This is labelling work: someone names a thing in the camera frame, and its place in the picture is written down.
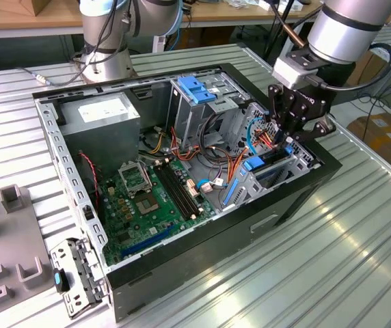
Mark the blue plastic drive latch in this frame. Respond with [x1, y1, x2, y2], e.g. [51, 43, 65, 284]
[177, 75, 217, 105]

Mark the wooden desk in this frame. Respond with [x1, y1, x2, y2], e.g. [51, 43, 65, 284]
[0, 0, 323, 40]

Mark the black case fan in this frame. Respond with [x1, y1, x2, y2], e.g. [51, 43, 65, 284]
[78, 152, 106, 223]

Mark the CPU socket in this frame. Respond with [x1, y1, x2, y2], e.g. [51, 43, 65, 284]
[133, 192, 165, 217]

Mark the blue data wire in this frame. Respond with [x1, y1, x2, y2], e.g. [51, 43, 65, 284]
[244, 115, 269, 159]

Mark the metal socket cover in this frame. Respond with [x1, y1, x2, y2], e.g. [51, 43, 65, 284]
[118, 159, 153, 198]

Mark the blue expansion slot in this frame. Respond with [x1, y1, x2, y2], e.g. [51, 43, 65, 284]
[120, 223, 176, 260]

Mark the grey metal disk bay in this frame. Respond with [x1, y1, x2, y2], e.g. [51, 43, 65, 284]
[221, 138, 319, 213]

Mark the silver card retention bracket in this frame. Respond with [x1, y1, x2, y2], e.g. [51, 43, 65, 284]
[50, 237, 110, 320]

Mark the cable with metal plug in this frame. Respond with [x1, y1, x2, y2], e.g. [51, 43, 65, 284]
[19, 66, 87, 88]

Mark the hard disk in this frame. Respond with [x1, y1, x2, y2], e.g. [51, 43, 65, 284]
[222, 145, 294, 206]

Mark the yellow orange wire bundle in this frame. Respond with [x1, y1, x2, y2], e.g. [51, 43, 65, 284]
[146, 132, 165, 154]

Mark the orange flat data cable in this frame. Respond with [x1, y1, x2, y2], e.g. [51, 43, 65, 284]
[228, 141, 247, 187]

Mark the small blue white-plug cable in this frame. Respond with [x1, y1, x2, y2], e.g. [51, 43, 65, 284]
[195, 177, 224, 194]

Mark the black open PC case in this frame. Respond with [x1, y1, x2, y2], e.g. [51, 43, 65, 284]
[31, 62, 342, 324]

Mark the grey parts rack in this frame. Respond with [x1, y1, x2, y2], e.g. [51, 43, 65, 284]
[0, 184, 59, 328]

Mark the red orange power wire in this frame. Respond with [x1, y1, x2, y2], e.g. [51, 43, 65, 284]
[254, 121, 284, 148]

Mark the black camera cable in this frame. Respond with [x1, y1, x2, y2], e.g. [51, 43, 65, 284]
[304, 42, 391, 92]

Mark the grey power supply unit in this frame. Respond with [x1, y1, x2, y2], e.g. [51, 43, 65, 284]
[58, 92, 141, 175]

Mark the brown cardboard box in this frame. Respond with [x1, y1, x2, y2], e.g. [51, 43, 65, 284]
[19, 0, 53, 17]

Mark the green motherboard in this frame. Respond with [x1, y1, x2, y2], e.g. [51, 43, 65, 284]
[98, 159, 217, 266]

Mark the flat cardboard sheet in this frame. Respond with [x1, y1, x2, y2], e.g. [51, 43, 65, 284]
[347, 114, 391, 168]

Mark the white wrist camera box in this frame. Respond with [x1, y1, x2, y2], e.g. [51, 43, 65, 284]
[272, 54, 323, 88]

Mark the red orange wire bundle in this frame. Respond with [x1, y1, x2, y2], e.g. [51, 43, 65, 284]
[170, 126, 203, 161]

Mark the black RAM slot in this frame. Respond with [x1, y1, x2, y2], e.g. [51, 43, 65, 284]
[169, 163, 203, 215]
[164, 164, 199, 217]
[154, 166, 189, 221]
[159, 165, 194, 219]

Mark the black blue release tab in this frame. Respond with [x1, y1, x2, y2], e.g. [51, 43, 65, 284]
[52, 267, 70, 294]

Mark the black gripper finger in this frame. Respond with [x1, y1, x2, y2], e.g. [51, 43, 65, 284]
[285, 105, 337, 145]
[266, 83, 298, 149]

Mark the red twisted fan wire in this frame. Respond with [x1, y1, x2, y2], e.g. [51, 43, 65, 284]
[79, 152, 101, 206]

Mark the grey optical drive cage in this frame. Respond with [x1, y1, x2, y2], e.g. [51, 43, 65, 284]
[166, 73, 251, 144]

